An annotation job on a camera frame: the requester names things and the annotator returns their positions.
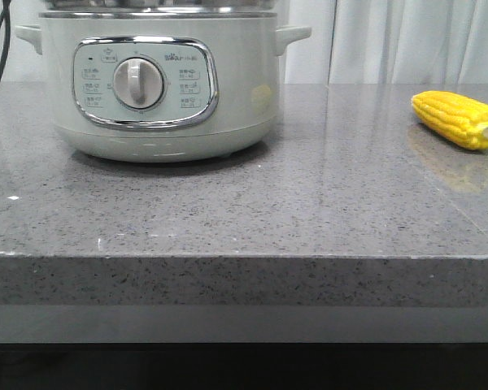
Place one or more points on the yellow corn cob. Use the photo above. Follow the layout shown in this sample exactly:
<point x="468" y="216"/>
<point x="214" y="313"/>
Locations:
<point x="460" y="119"/>

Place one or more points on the glass pot lid steel rim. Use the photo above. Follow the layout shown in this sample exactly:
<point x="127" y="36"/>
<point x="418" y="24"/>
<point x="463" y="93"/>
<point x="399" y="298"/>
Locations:
<point x="161" y="5"/>

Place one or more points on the pale green electric cooking pot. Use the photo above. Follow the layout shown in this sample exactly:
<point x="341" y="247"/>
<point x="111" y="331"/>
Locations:
<point x="161" y="86"/>

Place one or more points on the white pleated curtain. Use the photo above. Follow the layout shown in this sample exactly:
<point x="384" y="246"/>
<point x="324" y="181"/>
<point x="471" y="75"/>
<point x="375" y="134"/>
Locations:
<point x="386" y="42"/>

